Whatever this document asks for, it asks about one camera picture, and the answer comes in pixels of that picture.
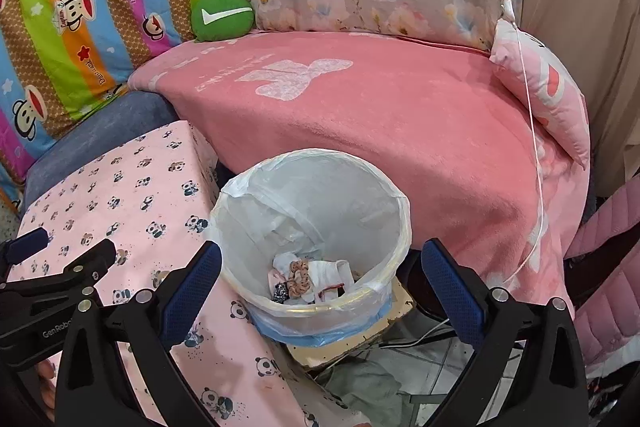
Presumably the pale pink cloth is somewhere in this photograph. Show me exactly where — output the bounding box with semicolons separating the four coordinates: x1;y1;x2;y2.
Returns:
268;269;286;296

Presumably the grey white sock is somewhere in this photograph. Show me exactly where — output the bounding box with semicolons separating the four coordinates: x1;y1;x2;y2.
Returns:
272;253;299;280

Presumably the brown hair scrunchie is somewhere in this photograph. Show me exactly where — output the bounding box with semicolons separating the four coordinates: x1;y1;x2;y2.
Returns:
286;259;311;298

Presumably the white lined trash bin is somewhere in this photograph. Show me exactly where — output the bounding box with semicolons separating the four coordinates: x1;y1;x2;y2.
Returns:
204;148;412;347

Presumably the pink quilted chair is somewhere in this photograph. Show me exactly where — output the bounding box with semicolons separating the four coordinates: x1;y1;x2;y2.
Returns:
565;176;639;366

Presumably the pink panda print cloth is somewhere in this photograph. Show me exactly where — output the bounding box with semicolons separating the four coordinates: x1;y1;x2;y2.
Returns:
10;121;366;426

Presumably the blue grey cushion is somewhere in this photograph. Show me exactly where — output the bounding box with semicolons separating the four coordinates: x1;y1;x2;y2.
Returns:
22;91;178;213

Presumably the pink fleece blanket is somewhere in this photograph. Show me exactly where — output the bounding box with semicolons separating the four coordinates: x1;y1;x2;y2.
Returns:
128;32;589;303

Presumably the colourful monkey striped quilt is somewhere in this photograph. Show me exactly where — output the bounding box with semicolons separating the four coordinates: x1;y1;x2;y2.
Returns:
1;0;198;209

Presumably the pink floral pillow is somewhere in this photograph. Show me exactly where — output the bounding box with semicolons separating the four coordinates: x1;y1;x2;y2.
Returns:
489;18;590;168

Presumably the green checkmark cushion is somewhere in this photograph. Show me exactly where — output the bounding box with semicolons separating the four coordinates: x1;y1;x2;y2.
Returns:
191;0;255;41

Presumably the white thin cable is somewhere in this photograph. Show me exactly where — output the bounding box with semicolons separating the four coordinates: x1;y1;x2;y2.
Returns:
487;0;549;285

